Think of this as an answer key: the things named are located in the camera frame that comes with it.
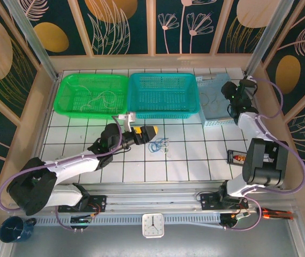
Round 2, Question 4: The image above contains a thin blue cable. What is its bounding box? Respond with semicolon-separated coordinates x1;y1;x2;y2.
148;137;170;154

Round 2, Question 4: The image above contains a thin white cable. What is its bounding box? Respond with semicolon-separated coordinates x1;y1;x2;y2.
71;84;93;96
159;140;171;155
79;90;120;112

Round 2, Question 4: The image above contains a light blue plastic basket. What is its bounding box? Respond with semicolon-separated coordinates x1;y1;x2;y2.
196;72;240;129

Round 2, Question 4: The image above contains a teal plastic basket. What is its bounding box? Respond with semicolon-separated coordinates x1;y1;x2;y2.
127;72;202;120

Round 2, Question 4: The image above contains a green plastic basket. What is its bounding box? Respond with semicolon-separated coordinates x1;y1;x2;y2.
53;73;130;120

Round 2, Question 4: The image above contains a black box with orange print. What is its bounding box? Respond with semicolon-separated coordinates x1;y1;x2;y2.
226;149;248;165

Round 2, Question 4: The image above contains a black connector module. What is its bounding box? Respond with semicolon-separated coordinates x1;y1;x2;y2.
219;211;252;230
69;214;97;233

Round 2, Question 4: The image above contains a white square clock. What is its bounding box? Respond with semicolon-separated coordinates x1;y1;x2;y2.
141;213;165;239

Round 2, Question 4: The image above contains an orange black hand tool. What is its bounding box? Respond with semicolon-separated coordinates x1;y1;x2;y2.
258;207;294;221

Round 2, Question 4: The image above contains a dark blue mug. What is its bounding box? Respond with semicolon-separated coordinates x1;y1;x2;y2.
0;216;37;244

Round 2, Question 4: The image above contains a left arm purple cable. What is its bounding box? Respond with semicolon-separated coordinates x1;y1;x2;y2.
0;115;124;232

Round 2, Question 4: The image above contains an aluminium frame post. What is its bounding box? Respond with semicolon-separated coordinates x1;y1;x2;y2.
3;0;60;81
244;0;295;79

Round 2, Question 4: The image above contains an aluminium rail base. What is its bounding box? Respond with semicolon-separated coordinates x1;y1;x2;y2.
7;181;299;215

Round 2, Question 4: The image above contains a grey slotted cable duct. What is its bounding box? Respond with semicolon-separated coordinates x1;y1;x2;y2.
33;213;257;228

